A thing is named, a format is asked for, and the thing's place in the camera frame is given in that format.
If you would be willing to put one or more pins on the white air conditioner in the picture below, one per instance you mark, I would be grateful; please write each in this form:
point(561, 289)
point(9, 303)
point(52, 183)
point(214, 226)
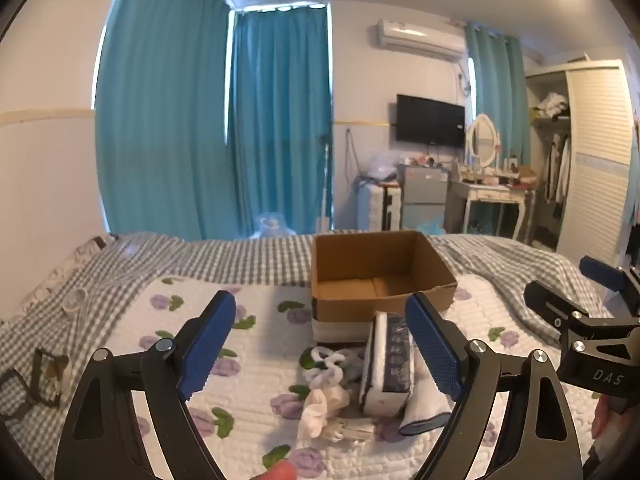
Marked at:
point(420, 40)

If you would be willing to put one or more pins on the black wall television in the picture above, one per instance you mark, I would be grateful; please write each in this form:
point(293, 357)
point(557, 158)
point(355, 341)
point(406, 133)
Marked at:
point(430, 120)

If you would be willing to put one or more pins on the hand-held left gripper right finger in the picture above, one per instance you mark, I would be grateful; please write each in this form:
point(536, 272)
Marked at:
point(432, 345)

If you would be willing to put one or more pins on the pale blue grey sock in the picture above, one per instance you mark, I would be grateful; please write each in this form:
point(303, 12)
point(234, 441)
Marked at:
point(356, 366)

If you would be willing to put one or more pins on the white oval vanity mirror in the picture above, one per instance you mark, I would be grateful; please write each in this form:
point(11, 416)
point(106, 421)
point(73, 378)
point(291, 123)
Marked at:
point(482, 140)

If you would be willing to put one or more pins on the white slatted wardrobe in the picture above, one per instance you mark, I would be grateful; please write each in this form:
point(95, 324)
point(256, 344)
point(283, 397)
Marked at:
point(600, 160)

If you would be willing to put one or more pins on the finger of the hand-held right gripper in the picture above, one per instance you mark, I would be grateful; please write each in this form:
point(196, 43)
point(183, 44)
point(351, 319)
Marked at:
point(602, 271)
point(550, 302)

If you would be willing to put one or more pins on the grey checked bedsheet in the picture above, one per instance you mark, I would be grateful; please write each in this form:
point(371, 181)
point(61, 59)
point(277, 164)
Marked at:
point(100, 280)

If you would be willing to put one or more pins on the clear tape roll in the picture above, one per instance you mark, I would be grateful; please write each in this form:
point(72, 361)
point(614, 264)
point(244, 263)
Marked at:
point(75, 301)

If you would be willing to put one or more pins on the dressing table clutter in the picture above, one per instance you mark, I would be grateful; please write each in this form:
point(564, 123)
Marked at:
point(500, 175)

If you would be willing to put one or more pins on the person's right hand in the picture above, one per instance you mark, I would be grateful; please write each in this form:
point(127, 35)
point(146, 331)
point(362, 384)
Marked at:
point(605, 412)

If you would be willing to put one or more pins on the brown cardboard box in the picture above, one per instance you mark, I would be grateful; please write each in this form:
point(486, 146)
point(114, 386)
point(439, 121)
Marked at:
point(350, 305)

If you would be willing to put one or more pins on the white dressing table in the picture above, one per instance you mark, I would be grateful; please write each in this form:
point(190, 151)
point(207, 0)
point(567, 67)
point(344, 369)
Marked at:
point(487, 195)

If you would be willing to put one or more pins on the folded clothes pile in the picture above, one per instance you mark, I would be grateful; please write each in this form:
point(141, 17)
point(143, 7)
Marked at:
point(550, 105)

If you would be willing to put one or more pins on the person's left hand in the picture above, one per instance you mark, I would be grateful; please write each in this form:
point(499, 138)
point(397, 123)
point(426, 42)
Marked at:
point(280, 472)

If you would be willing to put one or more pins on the small white patterned socks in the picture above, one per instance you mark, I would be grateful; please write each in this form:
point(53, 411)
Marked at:
point(350, 431)

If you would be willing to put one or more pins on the white cloth with blue trim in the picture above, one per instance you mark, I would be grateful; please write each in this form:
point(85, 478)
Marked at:
point(425, 410)

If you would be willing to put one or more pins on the narrow teal curtain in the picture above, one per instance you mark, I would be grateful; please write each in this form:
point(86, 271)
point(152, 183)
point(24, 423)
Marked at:
point(497, 90)

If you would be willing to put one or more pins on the blue plastic bag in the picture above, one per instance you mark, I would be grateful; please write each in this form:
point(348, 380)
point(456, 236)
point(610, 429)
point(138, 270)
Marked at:
point(425, 225)

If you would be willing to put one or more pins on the white floral quilt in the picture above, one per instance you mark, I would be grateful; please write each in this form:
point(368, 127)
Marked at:
point(260, 360)

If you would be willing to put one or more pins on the clear plastic bag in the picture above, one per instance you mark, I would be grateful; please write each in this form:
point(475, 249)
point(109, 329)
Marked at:
point(377, 165)

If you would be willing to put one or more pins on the teal curtain with eyelets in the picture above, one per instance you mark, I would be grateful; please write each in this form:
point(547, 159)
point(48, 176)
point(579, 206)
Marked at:
point(280, 120)

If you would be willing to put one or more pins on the pale blue suitcase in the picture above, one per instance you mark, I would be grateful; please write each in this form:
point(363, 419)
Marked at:
point(377, 207)

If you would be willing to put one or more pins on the cream white sock bundle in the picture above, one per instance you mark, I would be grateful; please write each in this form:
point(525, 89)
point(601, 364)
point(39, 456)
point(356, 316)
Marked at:
point(320, 407)

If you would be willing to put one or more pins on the hanging clothes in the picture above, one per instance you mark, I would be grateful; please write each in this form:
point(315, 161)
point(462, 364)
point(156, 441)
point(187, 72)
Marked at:
point(559, 170)

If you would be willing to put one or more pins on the wide teal curtain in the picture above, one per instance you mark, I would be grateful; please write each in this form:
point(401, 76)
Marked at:
point(160, 110)

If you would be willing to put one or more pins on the black framed pouch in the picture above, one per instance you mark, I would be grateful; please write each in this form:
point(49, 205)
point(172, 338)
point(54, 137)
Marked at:
point(47, 375)

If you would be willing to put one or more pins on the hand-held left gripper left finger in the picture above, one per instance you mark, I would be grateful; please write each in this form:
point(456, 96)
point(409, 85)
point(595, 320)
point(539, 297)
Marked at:
point(210, 345)

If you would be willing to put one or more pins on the grey mini fridge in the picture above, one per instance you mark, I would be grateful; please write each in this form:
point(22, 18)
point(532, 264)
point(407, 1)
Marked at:
point(425, 195)

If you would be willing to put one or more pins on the navy and white tissue packet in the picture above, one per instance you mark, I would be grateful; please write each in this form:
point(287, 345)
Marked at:
point(385, 365)

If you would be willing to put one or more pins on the light blue plush toy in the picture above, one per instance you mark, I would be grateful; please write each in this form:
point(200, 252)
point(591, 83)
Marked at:
point(272, 224)

